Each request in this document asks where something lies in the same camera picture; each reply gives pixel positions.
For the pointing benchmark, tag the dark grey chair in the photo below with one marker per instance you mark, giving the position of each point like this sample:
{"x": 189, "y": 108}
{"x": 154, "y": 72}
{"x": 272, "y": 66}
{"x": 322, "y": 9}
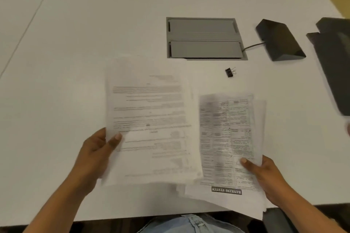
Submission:
{"x": 276, "y": 222}

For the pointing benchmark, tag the person's left hand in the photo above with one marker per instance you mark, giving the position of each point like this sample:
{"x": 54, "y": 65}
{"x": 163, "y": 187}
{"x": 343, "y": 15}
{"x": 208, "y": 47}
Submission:
{"x": 91, "y": 161}

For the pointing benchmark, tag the black binder clip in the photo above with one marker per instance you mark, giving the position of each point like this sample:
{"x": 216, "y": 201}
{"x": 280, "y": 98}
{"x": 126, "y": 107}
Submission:
{"x": 228, "y": 72}

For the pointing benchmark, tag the white table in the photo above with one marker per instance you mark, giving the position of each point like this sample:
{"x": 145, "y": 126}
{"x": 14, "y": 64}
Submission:
{"x": 68, "y": 36}

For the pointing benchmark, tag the person's right hand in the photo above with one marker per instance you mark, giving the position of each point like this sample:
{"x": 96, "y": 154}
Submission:
{"x": 270, "y": 183}

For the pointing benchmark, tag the dense boxed print paper sheet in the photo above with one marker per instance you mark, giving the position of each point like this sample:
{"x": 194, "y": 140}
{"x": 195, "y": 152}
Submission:
{"x": 227, "y": 131}

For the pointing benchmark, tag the black flat device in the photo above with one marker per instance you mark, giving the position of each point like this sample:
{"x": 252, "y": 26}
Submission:
{"x": 333, "y": 60}

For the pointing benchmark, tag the person's left forearm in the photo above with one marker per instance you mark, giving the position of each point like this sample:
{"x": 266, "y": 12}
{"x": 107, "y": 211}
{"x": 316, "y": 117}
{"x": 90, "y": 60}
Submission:
{"x": 54, "y": 211}

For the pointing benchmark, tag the person's right forearm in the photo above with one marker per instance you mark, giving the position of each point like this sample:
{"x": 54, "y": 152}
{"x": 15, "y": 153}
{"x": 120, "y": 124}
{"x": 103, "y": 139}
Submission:
{"x": 309, "y": 216}

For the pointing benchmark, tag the black wedge-shaped device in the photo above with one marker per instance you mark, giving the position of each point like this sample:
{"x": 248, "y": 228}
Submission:
{"x": 279, "y": 39}

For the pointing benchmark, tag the full-width text paper sheet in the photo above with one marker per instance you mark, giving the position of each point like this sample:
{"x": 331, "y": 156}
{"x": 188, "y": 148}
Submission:
{"x": 153, "y": 99}

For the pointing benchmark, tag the light blue jeans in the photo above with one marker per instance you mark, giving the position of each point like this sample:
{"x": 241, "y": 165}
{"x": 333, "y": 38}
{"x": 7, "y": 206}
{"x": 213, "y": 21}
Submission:
{"x": 188, "y": 226}

